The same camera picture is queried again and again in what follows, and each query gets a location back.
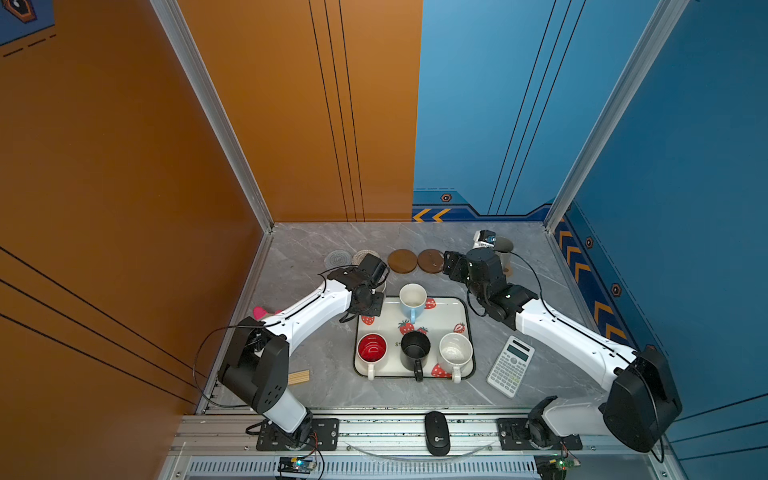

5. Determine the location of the grey mug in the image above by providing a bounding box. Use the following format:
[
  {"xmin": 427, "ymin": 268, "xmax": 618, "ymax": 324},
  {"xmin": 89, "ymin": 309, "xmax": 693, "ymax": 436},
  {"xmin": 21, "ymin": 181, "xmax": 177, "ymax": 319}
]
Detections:
[{"xmin": 494, "ymin": 236, "xmax": 514, "ymax": 253}]

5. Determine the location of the red inside white mug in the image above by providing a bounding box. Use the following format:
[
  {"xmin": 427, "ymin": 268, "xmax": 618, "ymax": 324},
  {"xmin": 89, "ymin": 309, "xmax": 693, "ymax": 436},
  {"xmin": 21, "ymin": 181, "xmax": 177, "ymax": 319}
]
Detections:
[{"xmin": 356, "ymin": 333, "xmax": 388, "ymax": 381}]

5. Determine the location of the light blue mug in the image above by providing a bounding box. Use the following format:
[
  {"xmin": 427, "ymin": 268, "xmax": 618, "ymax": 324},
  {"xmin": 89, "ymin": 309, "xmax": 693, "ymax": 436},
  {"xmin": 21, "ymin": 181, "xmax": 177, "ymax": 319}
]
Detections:
[{"xmin": 398, "ymin": 283, "xmax": 428, "ymax": 323}]

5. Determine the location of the grey woven rope coaster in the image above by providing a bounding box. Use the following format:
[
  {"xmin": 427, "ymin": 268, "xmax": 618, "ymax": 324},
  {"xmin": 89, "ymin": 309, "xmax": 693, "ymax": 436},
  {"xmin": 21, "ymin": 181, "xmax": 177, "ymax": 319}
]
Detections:
[{"xmin": 324, "ymin": 249, "xmax": 352, "ymax": 270}]

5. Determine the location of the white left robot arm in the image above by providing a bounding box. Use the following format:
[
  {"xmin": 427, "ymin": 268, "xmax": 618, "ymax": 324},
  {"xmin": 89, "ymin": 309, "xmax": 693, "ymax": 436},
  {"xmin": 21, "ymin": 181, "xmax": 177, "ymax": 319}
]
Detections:
[{"xmin": 217, "ymin": 258, "xmax": 389, "ymax": 444}]

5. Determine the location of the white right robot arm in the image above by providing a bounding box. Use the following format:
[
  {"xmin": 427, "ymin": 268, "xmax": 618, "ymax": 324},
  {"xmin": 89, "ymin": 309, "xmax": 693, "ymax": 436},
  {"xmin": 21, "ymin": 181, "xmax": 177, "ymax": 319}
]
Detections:
[{"xmin": 443, "ymin": 247, "xmax": 683, "ymax": 453}]

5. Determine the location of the scratched brown round coaster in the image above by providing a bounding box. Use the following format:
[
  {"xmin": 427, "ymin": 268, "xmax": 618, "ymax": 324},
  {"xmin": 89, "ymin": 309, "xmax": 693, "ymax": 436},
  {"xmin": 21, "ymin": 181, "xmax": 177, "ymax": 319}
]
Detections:
[{"xmin": 417, "ymin": 249, "xmax": 444, "ymax": 274}]

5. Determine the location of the plain brown round coaster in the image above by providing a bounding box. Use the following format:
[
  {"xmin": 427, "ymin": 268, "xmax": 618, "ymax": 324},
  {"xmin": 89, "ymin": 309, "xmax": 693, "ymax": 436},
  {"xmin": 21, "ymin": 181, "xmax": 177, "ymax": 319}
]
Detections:
[{"xmin": 387, "ymin": 249, "xmax": 418, "ymax": 274}]

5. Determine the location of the black mug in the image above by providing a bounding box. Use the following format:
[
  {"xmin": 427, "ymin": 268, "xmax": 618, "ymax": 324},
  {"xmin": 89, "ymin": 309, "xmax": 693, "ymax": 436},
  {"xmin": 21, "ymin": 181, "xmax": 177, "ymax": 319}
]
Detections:
[{"xmin": 400, "ymin": 331, "xmax": 431, "ymax": 382}]

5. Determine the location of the white strawberry serving tray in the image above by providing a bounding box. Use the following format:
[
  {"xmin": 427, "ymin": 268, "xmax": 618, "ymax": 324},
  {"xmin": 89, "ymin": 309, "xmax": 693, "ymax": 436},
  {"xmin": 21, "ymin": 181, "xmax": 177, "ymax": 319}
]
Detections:
[{"xmin": 354, "ymin": 296, "xmax": 475, "ymax": 383}]

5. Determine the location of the small wooden block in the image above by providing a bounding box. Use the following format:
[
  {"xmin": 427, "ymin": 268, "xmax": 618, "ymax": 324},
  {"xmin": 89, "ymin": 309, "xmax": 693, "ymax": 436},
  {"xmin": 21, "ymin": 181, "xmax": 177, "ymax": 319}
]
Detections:
[{"xmin": 288, "ymin": 370, "xmax": 311, "ymax": 386}]

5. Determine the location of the white pink plush toy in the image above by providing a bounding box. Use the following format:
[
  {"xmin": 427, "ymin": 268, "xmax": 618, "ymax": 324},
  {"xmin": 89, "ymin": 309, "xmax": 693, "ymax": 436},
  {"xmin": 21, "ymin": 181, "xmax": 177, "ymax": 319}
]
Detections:
[{"xmin": 252, "ymin": 307, "xmax": 275, "ymax": 321}]

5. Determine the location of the white scientific calculator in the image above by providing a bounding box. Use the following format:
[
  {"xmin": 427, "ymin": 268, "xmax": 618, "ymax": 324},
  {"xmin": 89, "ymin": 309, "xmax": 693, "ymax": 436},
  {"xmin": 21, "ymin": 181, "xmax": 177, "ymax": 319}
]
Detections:
[{"xmin": 486, "ymin": 336, "xmax": 535, "ymax": 398}]

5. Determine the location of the black computer mouse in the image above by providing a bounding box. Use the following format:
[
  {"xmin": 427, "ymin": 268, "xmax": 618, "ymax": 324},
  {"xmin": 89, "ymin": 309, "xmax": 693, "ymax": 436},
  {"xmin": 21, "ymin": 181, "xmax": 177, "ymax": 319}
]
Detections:
[{"xmin": 424, "ymin": 411, "xmax": 451, "ymax": 457}]

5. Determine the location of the green circuit board left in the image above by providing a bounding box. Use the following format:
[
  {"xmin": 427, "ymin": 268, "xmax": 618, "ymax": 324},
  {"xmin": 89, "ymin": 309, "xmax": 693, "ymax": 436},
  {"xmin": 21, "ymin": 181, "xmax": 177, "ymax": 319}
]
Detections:
[{"xmin": 277, "ymin": 457, "xmax": 319, "ymax": 479}]

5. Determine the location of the circuit board right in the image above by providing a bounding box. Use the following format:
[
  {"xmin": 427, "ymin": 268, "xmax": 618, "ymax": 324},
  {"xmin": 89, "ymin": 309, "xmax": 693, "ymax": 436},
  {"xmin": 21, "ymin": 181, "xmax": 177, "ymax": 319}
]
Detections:
[{"xmin": 534, "ymin": 456, "xmax": 581, "ymax": 480}]

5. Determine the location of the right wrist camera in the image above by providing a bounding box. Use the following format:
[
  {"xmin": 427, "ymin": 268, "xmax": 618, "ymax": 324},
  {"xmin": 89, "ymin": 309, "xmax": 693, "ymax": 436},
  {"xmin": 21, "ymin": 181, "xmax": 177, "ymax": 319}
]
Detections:
[{"xmin": 473, "ymin": 229, "xmax": 496, "ymax": 249}]

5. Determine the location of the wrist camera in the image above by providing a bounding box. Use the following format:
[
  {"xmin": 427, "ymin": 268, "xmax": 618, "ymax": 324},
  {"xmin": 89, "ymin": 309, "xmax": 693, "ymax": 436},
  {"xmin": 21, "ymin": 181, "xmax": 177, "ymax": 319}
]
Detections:
[
  {"xmin": 473, "ymin": 229, "xmax": 496, "ymax": 249},
  {"xmin": 358, "ymin": 255, "xmax": 389, "ymax": 289}
]

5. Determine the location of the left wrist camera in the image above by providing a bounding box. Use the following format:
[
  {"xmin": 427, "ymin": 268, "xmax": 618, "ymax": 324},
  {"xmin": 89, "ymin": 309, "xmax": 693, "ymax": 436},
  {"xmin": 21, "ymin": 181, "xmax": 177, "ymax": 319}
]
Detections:
[{"xmin": 358, "ymin": 255, "xmax": 389, "ymax": 289}]

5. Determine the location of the multicolour woven rope coaster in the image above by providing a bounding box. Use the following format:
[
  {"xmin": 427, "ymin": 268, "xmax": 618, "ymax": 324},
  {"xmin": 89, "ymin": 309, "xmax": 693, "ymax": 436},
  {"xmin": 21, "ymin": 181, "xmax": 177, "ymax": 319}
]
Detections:
[{"xmin": 352, "ymin": 249, "xmax": 379, "ymax": 265}]

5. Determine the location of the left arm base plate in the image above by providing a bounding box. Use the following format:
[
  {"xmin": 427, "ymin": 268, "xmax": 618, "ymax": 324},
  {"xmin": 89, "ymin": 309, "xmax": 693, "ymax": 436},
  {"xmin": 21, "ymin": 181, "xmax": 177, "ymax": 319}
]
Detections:
[{"xmin": 256, "ymin": 418, "xmax": 340, "ymax": 452}]

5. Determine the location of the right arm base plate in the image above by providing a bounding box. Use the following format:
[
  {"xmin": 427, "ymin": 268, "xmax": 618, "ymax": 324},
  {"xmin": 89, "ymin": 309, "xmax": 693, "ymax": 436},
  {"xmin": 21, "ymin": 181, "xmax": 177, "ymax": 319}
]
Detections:
[{"xmin": 496, "ymin": 418, "xmax": 583, "ymax": 451}]

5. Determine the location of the aluminium front rail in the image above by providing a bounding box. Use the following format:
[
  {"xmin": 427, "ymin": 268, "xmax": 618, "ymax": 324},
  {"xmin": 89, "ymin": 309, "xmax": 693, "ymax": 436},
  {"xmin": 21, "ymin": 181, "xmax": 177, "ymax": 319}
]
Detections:
[{"xmin": 167, "ymin": 408, "xmax": 638, "ymax": 460}]

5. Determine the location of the aluminium corner post right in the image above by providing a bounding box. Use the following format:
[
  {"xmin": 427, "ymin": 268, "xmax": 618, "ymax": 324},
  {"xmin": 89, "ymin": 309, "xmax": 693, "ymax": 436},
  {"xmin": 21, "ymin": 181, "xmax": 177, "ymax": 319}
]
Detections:
[{"xmin": 543, "ymin": 0, "xmax": 689, "ymax": 234}]

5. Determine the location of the aluminium corner post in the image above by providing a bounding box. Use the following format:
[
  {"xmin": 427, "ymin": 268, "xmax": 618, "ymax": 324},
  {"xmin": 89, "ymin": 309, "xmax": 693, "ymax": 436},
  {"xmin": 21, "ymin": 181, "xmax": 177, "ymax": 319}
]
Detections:
[
  {"xmin": 543, "ymin": 0, "xmax": 689, "ymax": 234},
  {"xmin": 150, "ymin": 0, "xmax": 274, "ymax": 234}
]

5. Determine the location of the aluminium corner post left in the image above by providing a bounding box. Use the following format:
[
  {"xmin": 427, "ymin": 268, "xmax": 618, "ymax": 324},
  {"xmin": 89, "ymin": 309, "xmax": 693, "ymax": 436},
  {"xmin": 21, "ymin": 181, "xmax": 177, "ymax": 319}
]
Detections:
[{"xmin": 150, "ymin": 0, "xmax": 274, "ymax": 234}]

